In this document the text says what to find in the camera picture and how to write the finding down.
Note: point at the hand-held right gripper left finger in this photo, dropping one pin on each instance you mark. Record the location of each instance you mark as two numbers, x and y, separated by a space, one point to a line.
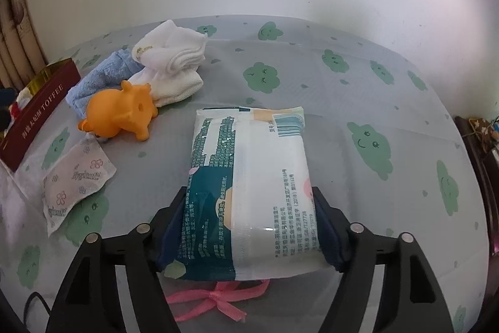
171 235

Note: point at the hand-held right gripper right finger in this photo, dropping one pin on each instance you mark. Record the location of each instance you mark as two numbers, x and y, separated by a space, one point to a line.
331 239

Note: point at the teal and white tissue pack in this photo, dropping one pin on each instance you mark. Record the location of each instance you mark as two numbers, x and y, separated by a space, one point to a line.
253 181

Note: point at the white floral packet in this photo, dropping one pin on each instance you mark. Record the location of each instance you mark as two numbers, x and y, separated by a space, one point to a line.
74 177

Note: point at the red tin box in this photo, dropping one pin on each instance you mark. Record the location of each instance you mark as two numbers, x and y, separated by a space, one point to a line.
39 114

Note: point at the pink ribbon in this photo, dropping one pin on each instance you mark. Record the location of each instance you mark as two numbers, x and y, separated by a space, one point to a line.
218 296

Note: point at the green cloud print tablecloth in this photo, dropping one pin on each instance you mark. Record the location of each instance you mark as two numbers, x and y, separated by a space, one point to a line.
390 122

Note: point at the orange rubber toy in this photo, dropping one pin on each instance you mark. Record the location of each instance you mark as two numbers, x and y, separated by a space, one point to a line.
113 110

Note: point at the dark wooden cabinet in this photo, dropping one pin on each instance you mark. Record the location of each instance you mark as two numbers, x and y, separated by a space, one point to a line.
481 192

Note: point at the blue towel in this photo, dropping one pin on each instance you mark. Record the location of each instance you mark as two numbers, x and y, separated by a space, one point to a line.
101 79

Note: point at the brown patterned cloth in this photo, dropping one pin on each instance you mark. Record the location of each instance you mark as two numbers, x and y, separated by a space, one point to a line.
483 132

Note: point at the white folded towel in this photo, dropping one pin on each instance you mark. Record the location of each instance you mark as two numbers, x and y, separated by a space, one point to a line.
171 44

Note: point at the beige patterned curtain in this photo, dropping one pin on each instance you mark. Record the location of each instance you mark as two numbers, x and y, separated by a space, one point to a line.
15 36

